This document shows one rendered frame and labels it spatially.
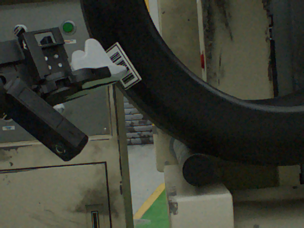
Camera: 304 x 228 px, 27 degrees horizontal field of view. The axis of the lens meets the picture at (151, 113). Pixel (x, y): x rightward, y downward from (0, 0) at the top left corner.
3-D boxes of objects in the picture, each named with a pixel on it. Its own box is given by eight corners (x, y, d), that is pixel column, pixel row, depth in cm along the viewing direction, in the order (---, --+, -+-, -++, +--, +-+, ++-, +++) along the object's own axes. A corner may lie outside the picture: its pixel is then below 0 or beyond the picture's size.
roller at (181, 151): (176, 159, 123) (170, 136, 122) (199, 153, 122) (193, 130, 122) (186, 190, 88) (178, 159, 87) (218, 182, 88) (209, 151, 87)
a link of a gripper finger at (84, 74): (113, 60, 80) (55, 73, 75) (117, 71, 80) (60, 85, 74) (95, 75, 84) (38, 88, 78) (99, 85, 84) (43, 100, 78)
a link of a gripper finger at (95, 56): (123, 29, 85) (66, 40, 79) (140, 69, 84) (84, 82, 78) (111, 39, 87) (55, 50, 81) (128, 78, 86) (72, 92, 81)
